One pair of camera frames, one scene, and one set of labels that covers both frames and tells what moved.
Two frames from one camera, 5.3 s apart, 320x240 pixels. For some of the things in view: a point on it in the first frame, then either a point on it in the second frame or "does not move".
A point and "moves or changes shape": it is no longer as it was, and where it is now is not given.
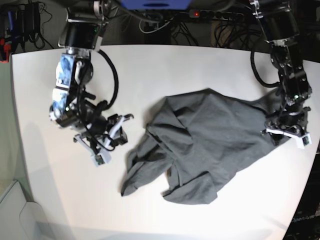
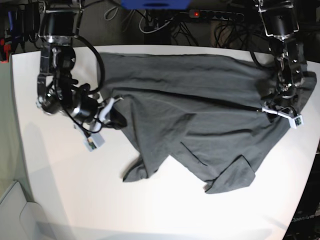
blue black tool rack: x=24 y=24 does not move
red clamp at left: x=6 y=47 does not move
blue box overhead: x=147 y=5 does not move
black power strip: x=221 y=15 does not move
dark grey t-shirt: x=197 y=138 moves or changes shape
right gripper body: x=292 y=121 -> x=269 y=106
